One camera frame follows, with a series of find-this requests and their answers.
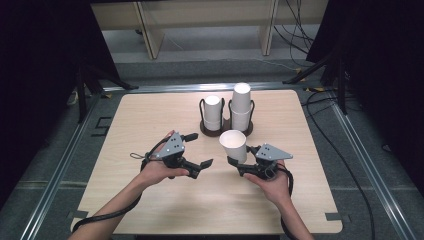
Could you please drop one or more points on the dark curtain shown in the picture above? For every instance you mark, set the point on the dark curtain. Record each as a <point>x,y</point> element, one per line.
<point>390,83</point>
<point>33,83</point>

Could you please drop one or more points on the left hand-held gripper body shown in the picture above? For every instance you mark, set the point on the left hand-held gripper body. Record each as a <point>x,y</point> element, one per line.
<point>171,146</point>

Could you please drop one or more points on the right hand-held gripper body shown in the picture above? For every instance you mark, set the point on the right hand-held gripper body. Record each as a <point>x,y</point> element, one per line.
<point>270,153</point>

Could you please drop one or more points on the single white paper cup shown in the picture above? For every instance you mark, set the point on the single white paper cup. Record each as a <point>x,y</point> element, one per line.
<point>235,146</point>

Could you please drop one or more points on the narrow stack of white cups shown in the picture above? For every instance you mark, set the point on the narrow stack of white cups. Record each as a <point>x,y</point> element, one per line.
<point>212,111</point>

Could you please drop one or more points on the metal floor rail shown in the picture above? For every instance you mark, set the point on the metal floor rail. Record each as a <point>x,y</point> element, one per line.
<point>56,173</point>
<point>186,88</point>
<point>373,166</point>

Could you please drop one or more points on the person's right hand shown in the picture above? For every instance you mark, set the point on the person's right hand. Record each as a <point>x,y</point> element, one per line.
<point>273,190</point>

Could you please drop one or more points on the black tripod stand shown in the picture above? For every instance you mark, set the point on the black tripod stand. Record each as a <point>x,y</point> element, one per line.
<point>81,93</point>
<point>340,86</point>

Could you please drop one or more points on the wide stack of white cups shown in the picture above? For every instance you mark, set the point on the wide stack of white cups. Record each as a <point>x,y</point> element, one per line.
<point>240,106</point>

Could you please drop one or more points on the dark wooden cup holder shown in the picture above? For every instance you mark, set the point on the dark wooden cup holder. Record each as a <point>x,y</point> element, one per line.
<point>208,131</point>

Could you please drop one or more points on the person's left hand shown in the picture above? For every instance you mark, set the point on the person's left hand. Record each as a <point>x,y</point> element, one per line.
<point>160,173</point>

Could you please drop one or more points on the light wooden shelf unit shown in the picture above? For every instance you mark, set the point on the light wooden shelf unit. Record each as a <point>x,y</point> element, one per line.
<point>150,36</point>

